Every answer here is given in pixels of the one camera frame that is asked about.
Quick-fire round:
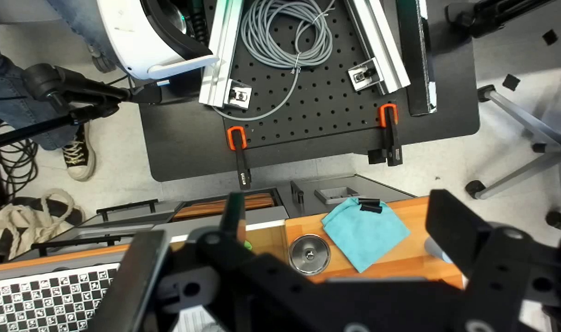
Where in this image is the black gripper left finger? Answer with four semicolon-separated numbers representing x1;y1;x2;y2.
87;230;170;332

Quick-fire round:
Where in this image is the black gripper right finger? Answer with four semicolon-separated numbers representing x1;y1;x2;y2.
426;189;493;289

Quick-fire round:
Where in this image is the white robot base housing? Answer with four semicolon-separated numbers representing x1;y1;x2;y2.
96;0;218;80

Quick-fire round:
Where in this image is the checkered calibration board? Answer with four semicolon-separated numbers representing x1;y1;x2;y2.
0;263;118;332

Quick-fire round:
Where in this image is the teal cloth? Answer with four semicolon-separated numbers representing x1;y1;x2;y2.
323;197;410;272

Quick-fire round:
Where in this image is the black clip on cloth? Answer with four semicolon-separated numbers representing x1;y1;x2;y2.
358;197;382;211

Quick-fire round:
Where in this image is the right orange black clamp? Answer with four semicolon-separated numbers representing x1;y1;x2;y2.
367;101;402;165

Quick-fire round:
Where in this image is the orange black clamp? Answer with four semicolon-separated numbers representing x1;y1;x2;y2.
367;101;402;165
225;125;251;187

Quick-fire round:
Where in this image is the grey office chair base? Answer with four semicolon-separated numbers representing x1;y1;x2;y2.
463;67;561;233

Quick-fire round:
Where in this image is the black white sneaker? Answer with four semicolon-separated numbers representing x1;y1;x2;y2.
63;125;96;180

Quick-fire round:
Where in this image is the silver metal bowl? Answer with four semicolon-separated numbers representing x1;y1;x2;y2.
288;233;330;276

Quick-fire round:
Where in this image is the black perforated breadboard table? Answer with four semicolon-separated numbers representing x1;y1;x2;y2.
140;0;480;180

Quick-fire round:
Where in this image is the left orange black clamp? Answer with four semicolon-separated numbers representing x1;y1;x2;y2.
225;125;251;187

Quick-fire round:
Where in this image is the blue jeans leg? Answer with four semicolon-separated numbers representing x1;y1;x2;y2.
0;0;118;128

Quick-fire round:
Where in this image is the right aluminium extrusion rail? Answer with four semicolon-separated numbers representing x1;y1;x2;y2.
347;0;410;93

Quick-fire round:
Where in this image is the aluminium extrusion rail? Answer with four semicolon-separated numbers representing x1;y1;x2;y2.
347;0;410;93
199;0;251;108

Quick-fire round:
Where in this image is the left aluminium extrusion rail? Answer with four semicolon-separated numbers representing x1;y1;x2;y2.
199;0;251;108

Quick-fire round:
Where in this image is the coiled grey cable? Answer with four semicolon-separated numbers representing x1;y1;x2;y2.
212;0;336;123

